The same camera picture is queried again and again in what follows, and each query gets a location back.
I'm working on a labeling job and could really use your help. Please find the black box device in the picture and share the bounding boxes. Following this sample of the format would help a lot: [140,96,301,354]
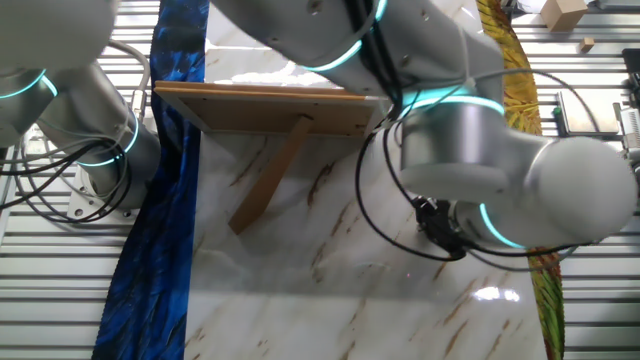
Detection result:
[622,48,640,107]

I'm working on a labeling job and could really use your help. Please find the large light wooden block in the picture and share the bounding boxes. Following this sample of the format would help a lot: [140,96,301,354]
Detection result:
[539,0,590,33]

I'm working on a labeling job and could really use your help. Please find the thick grey base cable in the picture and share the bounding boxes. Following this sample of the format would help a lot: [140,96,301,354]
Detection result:
[107,39,152,122]

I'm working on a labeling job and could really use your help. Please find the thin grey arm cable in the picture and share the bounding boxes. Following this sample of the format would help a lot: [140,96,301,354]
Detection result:
[467,67,601,132]

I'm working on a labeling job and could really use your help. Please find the grey flat plate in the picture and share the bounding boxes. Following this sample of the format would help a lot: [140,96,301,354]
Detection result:
[556,89,621,137]

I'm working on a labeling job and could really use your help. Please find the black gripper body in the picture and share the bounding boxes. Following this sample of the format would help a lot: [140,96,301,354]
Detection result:
[424,198,469,260]

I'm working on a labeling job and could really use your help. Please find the white marble pattern mat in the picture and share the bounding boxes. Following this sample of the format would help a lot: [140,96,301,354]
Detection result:
[182,0,549,360]

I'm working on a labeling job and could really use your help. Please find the wooden picture frame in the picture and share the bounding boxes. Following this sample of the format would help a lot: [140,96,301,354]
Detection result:
[153,79,392,236]

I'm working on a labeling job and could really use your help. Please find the yellow green painting mat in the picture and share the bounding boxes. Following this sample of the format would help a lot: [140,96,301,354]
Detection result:
[474,0,566,360]

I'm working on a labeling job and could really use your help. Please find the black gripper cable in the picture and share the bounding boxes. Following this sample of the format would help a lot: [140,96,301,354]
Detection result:
[354,117,599,264]

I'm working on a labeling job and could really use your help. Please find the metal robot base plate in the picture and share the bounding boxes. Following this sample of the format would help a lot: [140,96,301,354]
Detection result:
[67,164,141,222]

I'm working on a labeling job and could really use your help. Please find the black base cables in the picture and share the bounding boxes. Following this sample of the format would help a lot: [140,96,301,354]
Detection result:
[0,138,134,224]

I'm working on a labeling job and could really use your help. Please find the blue painting mat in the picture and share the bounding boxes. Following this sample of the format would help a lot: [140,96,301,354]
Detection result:
[92,0,211,360]

